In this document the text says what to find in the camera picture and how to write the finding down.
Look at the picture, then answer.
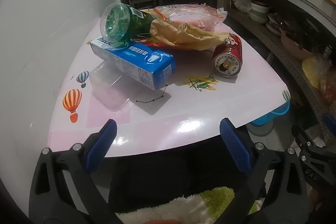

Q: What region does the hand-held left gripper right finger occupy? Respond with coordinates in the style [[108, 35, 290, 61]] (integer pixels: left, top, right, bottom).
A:
[[220, 118, 307, 224]]

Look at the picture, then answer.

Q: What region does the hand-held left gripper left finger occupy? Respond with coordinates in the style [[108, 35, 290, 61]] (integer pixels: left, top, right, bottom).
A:
[[29, 119, 118, 224]]

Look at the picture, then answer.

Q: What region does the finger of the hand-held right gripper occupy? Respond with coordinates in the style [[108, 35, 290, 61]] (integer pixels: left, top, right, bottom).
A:
[[291, 124, 328, 185], [322, 113, 336, 135]]

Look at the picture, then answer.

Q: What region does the clear plastic container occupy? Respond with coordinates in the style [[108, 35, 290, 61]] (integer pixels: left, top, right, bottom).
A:
[[89, 61, 130, 112]]

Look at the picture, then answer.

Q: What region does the red snack bag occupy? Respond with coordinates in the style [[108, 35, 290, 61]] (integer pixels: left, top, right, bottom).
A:
[[131, 39, 171, 48]]

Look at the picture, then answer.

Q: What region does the green plastic bottle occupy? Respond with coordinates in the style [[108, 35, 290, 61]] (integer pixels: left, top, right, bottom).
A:
[[100, 3, 158, 47]]

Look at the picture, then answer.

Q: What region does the orange plastic bag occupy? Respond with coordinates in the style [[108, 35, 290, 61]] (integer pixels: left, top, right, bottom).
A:
[[319, 74, 336, 109]]

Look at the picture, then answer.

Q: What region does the blue plastic basket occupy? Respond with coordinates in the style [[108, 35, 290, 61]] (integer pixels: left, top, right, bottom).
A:
[[251, 101, 291, 128]]

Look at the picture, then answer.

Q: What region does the yellow plastic bag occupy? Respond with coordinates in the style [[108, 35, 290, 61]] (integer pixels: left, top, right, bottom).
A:
[[302, 56, 331, 88]]

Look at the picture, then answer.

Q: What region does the brown basin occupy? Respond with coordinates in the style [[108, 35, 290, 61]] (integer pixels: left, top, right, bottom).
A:
[[280, 30, 313, 60]]

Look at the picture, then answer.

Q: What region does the blue toothpaste box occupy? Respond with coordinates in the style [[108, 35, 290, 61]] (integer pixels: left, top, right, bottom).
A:
[[90, 39, 176, 90]]

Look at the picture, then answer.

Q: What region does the red drink can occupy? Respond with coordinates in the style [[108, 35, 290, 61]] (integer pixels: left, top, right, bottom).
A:
[[212, 33, 243, 78]]

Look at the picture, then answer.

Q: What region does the stack of plates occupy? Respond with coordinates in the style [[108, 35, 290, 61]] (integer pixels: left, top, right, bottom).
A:
[[266, 13, 286, 35]]

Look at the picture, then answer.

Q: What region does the crumpled brown paper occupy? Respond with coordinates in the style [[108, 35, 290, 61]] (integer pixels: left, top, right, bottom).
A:
[[150, 18, 230, 51]]

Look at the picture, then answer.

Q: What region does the stack of white bowls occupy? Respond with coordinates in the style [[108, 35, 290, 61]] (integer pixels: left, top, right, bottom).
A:
[[249, 1, 271, 24]]

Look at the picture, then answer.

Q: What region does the clear plastic bag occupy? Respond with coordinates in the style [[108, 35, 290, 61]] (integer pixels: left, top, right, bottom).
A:
[[148, 4, 228, 33]]

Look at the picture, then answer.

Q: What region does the white plastic bag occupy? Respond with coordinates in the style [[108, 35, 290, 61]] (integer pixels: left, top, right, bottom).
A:
[[228, 0, 251, 13]]

